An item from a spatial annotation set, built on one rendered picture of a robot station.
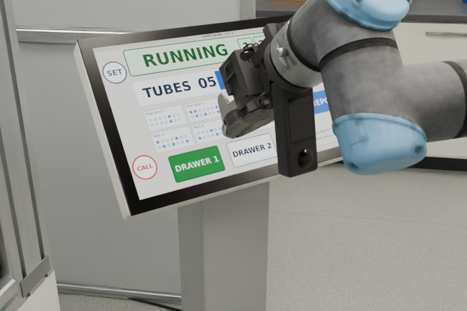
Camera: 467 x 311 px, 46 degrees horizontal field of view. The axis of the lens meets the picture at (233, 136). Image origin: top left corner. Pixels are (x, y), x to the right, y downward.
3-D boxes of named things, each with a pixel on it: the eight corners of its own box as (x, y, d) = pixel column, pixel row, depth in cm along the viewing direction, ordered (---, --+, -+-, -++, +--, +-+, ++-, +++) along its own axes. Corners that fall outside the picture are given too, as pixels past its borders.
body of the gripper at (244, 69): (263, 63, 75) (307, 17, 65) (284, 120, 73) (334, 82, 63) (214, 71, 71) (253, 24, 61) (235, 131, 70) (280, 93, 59)
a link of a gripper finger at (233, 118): (241, 119, 76) (269, 94, 68) (245, 130, 75) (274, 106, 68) (212, 125, 74) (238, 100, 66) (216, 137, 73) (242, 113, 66)
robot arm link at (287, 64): (356, 67, 59) (297, 79, 55) (333, 85, 63) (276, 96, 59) (331, 7, 61) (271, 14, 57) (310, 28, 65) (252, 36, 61)
